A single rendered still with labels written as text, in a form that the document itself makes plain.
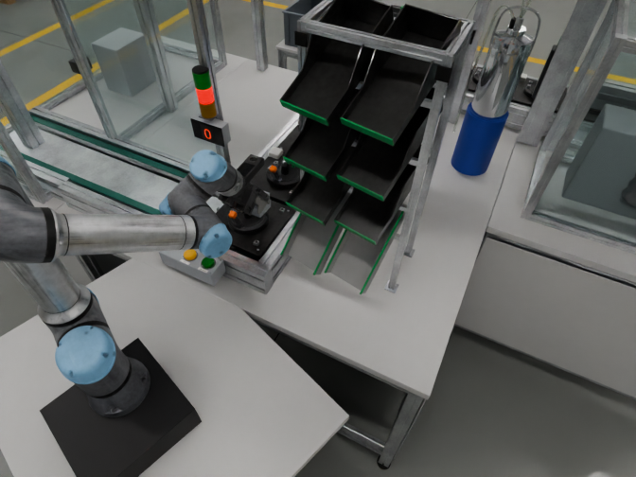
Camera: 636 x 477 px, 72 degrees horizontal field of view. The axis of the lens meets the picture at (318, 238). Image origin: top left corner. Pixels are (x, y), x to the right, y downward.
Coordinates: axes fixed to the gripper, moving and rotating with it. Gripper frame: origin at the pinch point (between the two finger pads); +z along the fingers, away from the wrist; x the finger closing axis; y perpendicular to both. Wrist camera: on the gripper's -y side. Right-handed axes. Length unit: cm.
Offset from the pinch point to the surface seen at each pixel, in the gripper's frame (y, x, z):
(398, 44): -33, 33, -41
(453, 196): -36, 52, 56
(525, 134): -80, 70, 79
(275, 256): 14.6, 7.8, 11.9
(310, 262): 12.4, 20.6, 8.0
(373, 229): -1.7, 37.2, -7.1
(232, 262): 21.9, -3.2, 7.3
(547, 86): -93, 70, 59
